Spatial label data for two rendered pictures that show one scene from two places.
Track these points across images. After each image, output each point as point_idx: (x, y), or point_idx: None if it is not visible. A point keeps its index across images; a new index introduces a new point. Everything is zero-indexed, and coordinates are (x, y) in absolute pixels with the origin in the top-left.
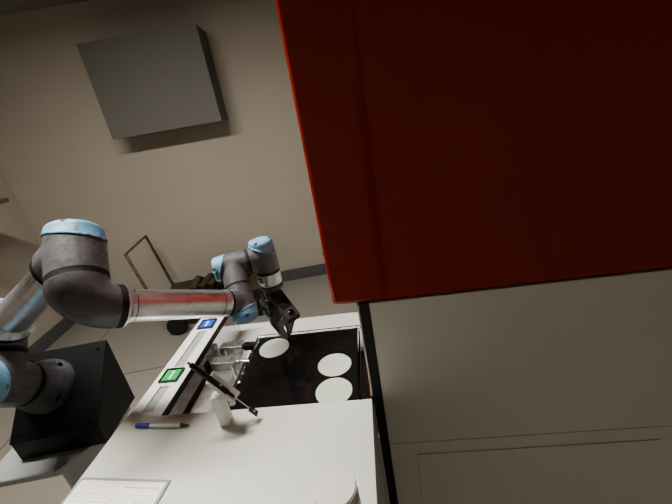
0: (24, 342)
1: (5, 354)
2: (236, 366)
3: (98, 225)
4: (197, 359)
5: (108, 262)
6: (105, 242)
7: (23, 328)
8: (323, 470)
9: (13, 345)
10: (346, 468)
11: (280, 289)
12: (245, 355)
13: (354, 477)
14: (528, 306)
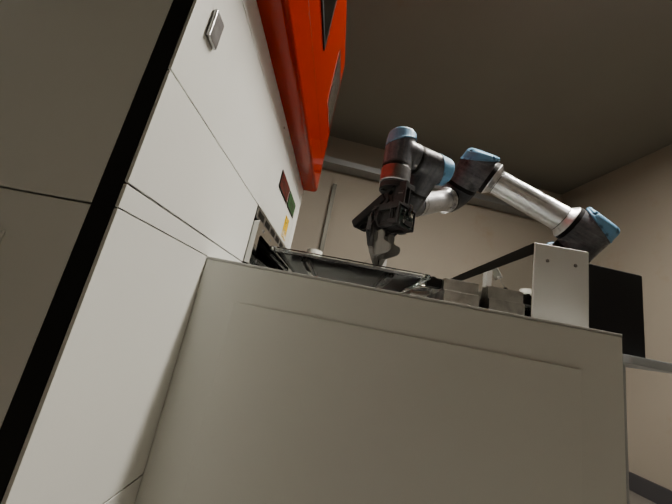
0: (565, 242)
1: (552, 244)
2: (429, 293)
3: (468, 149)
4: (460, 274)
5: (456, 173)
6: (463, 160)
7: (547, 226)
8: (318, 250)
9: (558, 240)
10: (310, 248)
11: (382, 194)
12: (438, 298)
13: (307, 249)
14: None
